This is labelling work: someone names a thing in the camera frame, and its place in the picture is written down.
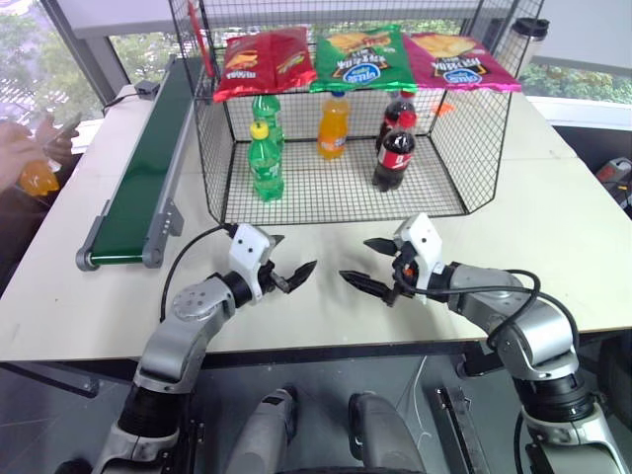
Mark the orange drink bottle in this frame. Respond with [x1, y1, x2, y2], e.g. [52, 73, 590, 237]
[18, 156, 61, 198]

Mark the thin white cable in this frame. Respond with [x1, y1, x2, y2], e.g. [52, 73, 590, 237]
[394, 354, 435, 453]

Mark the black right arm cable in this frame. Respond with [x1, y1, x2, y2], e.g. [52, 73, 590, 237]
[418, 268, 582, 357]

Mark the red black power tool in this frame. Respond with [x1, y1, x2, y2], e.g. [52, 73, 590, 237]
[593, 156, 632, 209]

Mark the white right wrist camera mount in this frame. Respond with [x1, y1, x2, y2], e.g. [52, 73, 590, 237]
[396, 212, 444, 306]

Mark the orange soda bottle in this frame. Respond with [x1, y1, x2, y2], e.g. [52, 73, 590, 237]
[316, 90, 353, 163]

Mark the cola bottle red cap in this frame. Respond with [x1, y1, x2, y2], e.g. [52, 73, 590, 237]
[375, 90, 418, 152]
[370, 112, 418, 193]

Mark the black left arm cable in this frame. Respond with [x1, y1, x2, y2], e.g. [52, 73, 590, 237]
[158, 224, 236, 325]

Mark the red chips bag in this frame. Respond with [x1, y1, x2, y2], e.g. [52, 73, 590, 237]
[212, 26, 318, 104]

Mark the green soda bottle yellow cap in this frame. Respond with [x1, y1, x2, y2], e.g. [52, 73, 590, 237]
[246, 120, 286, 202]

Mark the person's hand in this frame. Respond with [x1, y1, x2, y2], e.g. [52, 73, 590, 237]
[0, 120, 50, 193]
[32, 112, 83, 167]

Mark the green chips bag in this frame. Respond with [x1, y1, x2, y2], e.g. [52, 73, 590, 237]
[309, 24, 419, 95]

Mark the pink chips bag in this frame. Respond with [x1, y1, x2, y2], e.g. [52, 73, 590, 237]
[401, 32, 522, 94]

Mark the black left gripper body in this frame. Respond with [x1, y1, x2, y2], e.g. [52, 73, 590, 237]
[256, 260, 290, 294]

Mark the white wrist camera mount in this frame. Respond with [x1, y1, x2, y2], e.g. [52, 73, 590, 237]
[396, 212, 444, 306]
[228, 222, 277, 303]

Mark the black wire mesh shelf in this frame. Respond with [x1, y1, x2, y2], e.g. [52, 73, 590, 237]
[167, 0, 545, 227]

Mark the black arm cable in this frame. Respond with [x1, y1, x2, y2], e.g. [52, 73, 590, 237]
[418, 268, 582, 357]
[158, 224, 236, 325]

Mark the black adapter cable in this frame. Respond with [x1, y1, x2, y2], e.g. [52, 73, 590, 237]
[100, 92, 140, 119]

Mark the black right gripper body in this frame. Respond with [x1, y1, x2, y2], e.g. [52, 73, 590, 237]
[391, 241, 421, 298]

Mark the narrow red snack bag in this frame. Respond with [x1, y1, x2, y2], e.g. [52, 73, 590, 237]
[187, 0, 219, 79]

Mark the black metal bracket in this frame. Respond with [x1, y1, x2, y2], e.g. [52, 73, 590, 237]
[433, 386, 478, 474]

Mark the dark rounded robot leg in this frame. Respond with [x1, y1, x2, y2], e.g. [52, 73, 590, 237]
[347, 391, 422, 474]
[230, 386, 300, 474]

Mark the green conveyor belt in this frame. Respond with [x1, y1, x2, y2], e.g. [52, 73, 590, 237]
[75, 52, 204, 272]

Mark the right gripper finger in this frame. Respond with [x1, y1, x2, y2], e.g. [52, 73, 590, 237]
[362, 237, 399, 257]
[338, 270, 402, 307]

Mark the clear tumbler black lid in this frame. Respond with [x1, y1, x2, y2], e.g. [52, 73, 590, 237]
[502, 16, 550, 76]

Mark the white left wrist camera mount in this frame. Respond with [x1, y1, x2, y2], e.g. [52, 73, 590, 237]
[228, 222, 277, 303]

